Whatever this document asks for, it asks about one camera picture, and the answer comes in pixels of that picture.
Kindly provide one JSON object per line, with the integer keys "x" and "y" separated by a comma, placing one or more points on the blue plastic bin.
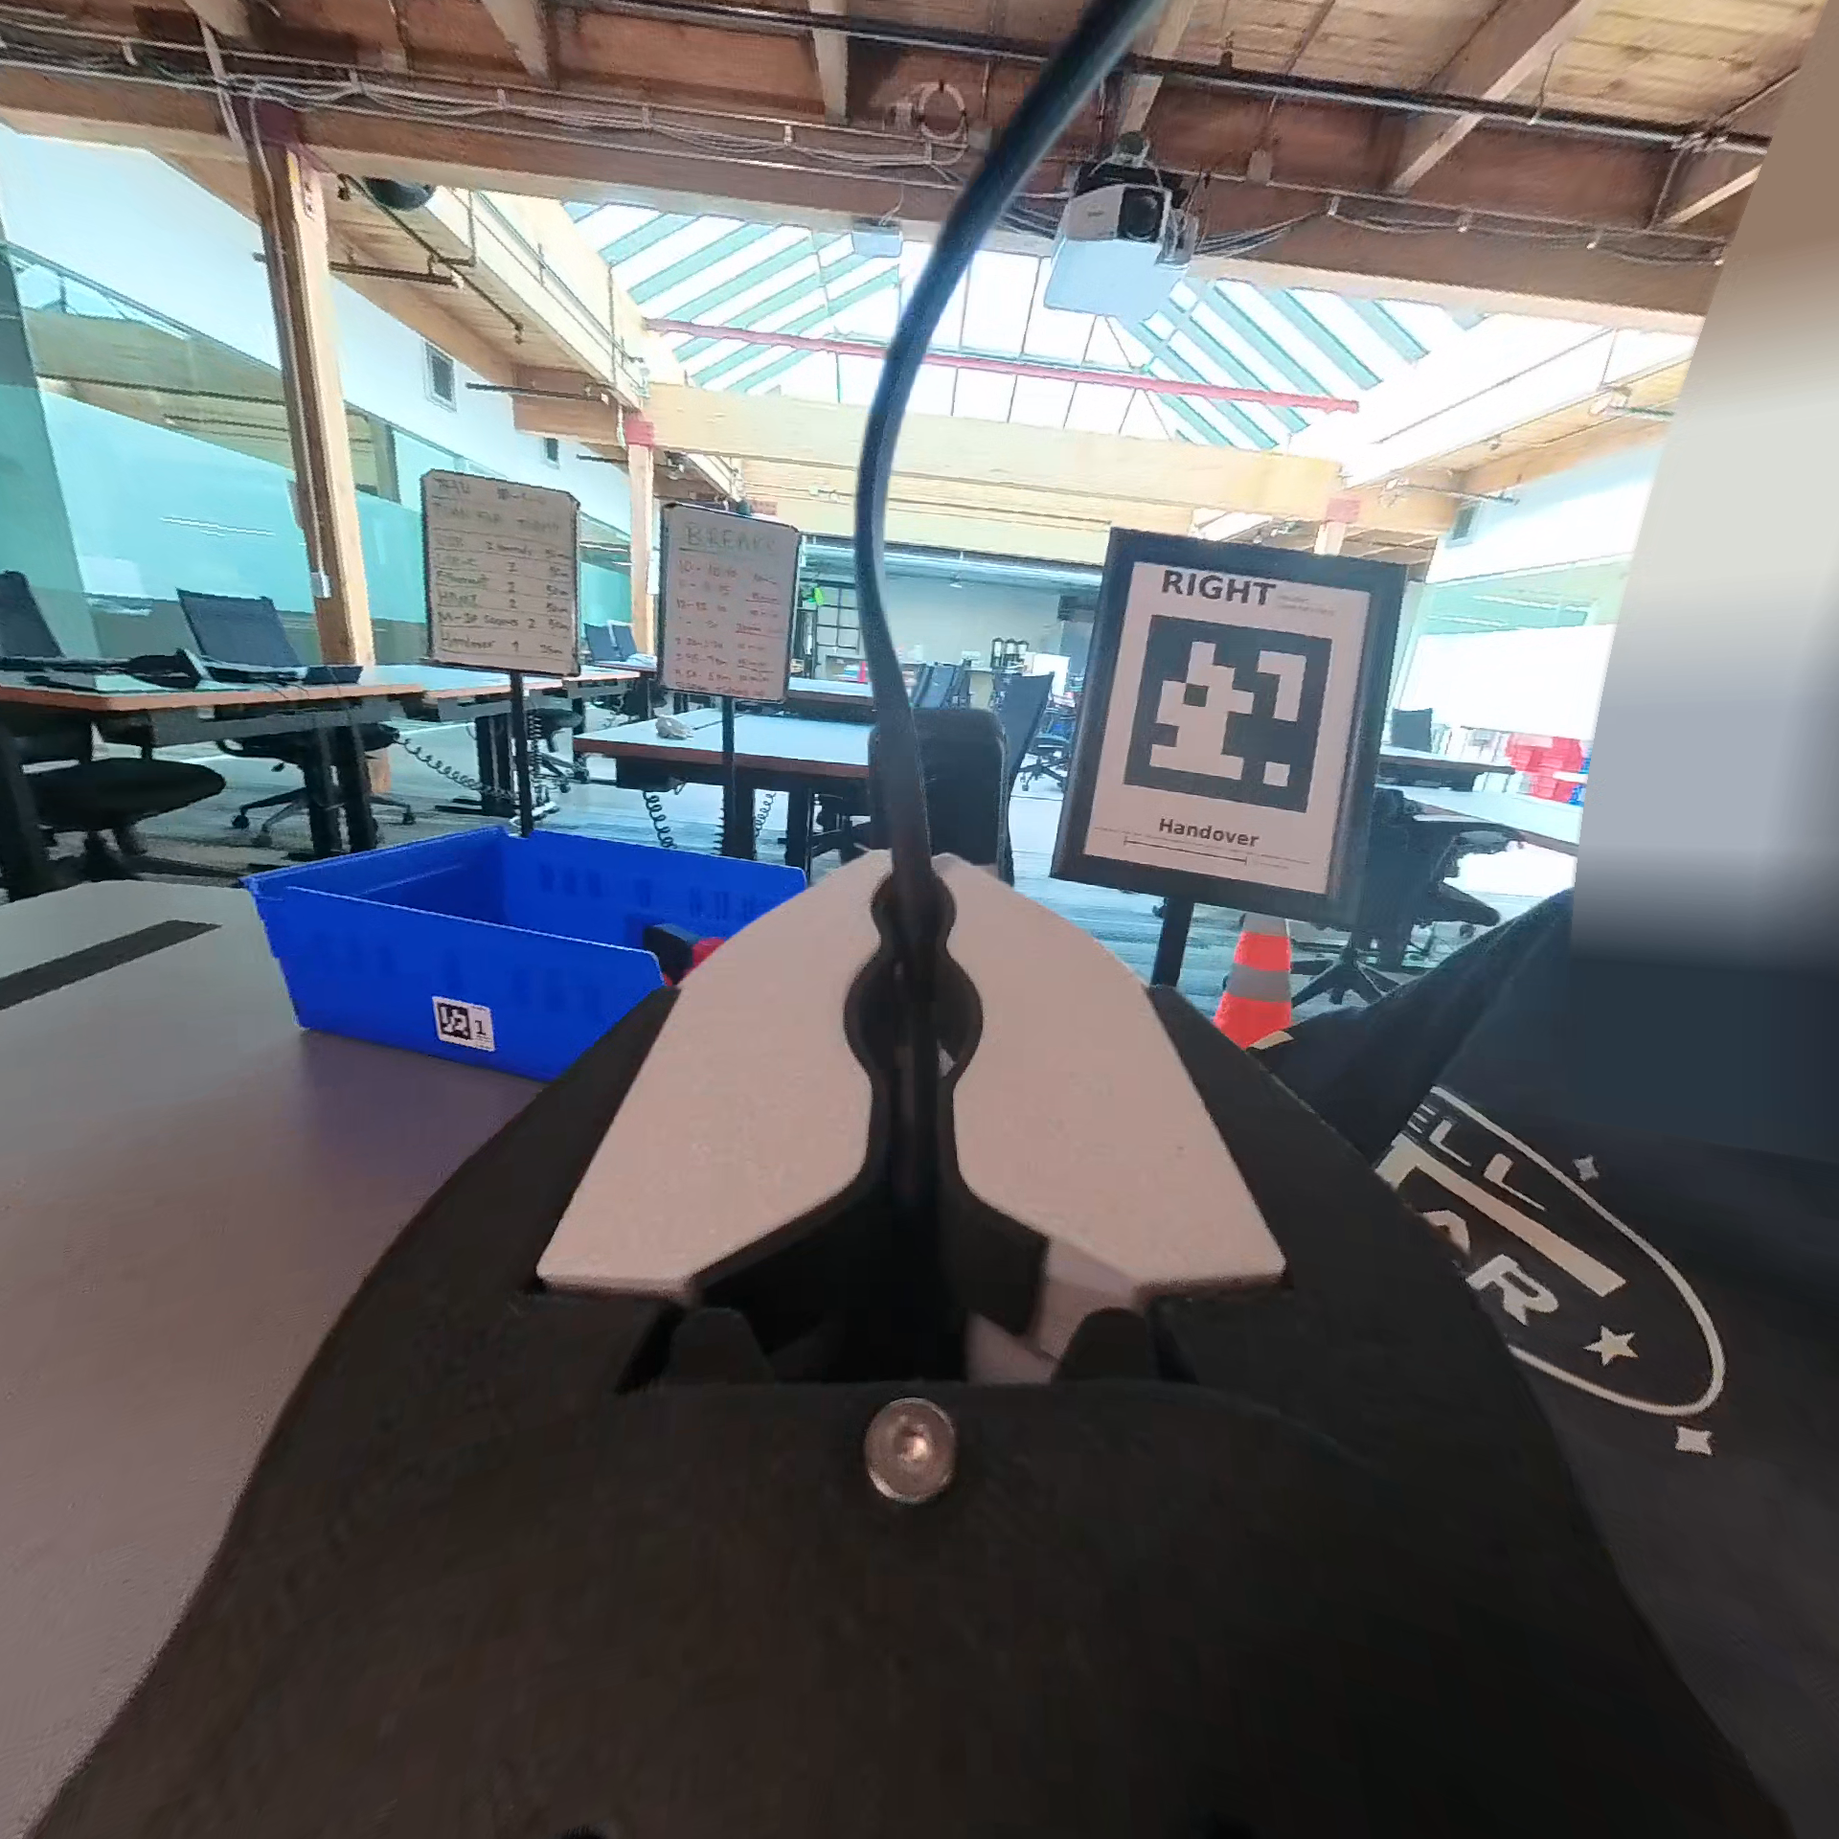
{"x": 490, "y": 948}

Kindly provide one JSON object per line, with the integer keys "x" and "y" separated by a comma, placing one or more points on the long wooden office desk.
{"x": 260, "y": 689}

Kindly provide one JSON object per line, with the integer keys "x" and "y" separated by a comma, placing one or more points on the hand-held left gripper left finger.
{"x": 720, "y": 1136}

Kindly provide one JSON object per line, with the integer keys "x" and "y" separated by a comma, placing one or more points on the black rubber loop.
{"x": 907, "y": 747}

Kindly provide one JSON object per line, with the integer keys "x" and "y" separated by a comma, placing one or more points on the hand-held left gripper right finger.
{"x": 1122, "y": 1136}

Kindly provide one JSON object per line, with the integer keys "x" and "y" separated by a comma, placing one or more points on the written whiteboard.
{"x": 501, "y": 569}
{"x": 729, "y": 603}

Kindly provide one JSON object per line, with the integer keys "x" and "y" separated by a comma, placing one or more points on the orange traffic cone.
{"x": 1258, "y": 992}

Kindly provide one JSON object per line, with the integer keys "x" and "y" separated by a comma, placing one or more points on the wooden support post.
{"x": 312, "y": 402}

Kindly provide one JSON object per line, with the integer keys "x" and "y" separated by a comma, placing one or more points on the black mesh office chair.
{"x": 949, "y": 781}

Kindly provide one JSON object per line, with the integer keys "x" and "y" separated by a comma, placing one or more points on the red foam block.
{"x": 691, "y": 952}

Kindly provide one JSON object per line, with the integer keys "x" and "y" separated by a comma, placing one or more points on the printed marker sign board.
{"x": 1231, "y": 718}

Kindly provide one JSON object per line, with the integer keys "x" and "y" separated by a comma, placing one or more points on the white ceiling projector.
{"x": 1116, "y": 245}

